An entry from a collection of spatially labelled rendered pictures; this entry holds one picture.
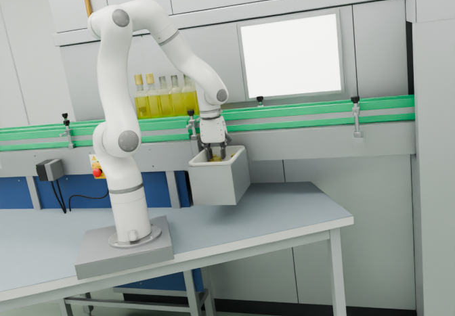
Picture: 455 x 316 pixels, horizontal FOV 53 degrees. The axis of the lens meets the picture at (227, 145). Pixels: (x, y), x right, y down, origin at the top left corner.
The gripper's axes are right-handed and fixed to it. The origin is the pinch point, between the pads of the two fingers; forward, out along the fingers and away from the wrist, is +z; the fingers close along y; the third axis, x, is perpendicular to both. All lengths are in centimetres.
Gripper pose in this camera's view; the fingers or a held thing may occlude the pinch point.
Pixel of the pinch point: (216, 153)
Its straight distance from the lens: 180.8
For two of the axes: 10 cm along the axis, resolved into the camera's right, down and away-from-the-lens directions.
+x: -3.2, 2.8, -9.1
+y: -9.4, 0.4, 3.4
